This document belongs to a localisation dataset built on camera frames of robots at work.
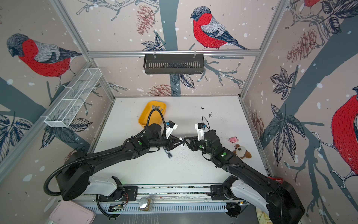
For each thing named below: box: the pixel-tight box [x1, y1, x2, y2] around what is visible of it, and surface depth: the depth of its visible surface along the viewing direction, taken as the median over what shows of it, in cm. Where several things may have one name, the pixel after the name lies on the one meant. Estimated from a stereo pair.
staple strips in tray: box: [151, 105, 164, 112], surface depth 116 cm
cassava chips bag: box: [255, 205, 274, 224], surface depth 66 cm
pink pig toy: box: [228, 136, 239, 144], surface depth 94 cm
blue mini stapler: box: [162, 147, 173, 159], surface depth 89 cm
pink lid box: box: [49, 199, 97, 224], surface depth 68 cm
